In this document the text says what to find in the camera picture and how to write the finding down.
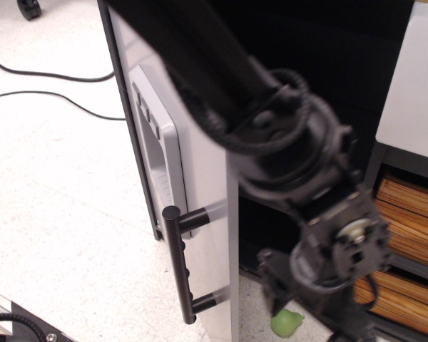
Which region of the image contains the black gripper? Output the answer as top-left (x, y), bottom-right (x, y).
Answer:
top-left (258, 249), bottom-right (375, 341)

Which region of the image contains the black fridge door handle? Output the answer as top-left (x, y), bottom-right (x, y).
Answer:
top-left (162, 206), bottom-right (218, 325)

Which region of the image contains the grey toy fridge door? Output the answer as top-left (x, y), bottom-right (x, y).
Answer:
top-left (98, 1), bottom-right (239, 341)

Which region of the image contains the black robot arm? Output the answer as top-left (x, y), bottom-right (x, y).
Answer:
top-left (109, 1), bottom-right (390, 341)

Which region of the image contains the green toy pear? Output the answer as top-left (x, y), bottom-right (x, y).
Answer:
top-left (270, 309), bottom-right (305, 338)

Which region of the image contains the lower wooden drawer basket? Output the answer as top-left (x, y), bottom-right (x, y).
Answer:
top-left (354, 271), bottom-right (428, 335)

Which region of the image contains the wooden drawer basket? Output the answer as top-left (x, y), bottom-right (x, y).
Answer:
top-left (375, 172), bottom-right (428, 266)
top-left (354, 271), bottom-right (428, 335)

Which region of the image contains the upper wooden drawer basket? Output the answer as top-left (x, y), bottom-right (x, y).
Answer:
top-left (375, 172), bottom-right (428, 266)

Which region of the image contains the white counter top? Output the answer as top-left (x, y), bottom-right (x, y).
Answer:
top-left (376, 1), bottom-right (428, 157)

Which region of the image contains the grey water dispenser panel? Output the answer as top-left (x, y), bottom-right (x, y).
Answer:
top-left (129, 66), bottom-right (188, 232)

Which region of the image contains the black caster wheel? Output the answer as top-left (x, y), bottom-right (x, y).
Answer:
top-left (16, 0), bottom-right (42, 21)

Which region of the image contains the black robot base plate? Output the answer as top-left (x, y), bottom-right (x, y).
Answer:
top-left (6, 301), bottom-right (76, 342)

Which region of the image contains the lower black floor cable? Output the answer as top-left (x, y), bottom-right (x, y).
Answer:
top-left (0, 90), bottom-right (128, 120)

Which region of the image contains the black floor cable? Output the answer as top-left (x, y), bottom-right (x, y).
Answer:
top-left (0, 56), bottom-right (116, 83)
top-left (0, 90), bottom-right (128, 120)

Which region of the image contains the black braided cable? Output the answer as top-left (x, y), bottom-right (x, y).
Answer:
top-left (0, 310), bottom-right (47, 342)

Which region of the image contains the upper black floor cable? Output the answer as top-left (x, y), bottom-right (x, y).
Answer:
top-left (0, 56), bottom-right (116, 83)

